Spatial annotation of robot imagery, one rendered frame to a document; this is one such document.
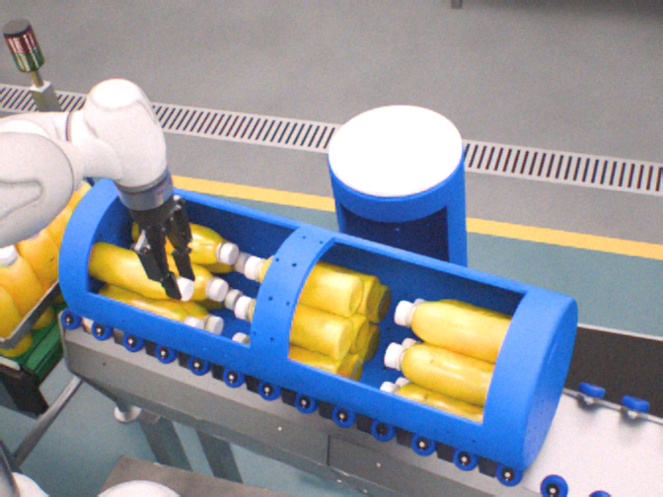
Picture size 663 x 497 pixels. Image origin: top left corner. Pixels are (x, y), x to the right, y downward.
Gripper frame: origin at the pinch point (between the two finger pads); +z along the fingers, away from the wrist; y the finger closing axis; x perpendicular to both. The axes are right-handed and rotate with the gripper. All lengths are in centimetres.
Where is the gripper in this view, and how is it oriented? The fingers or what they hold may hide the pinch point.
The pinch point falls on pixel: (177, 275)
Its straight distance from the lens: 181.1
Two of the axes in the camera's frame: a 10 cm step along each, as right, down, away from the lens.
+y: 4.4, -7.0, 5.6
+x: -8.9, -2.6, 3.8
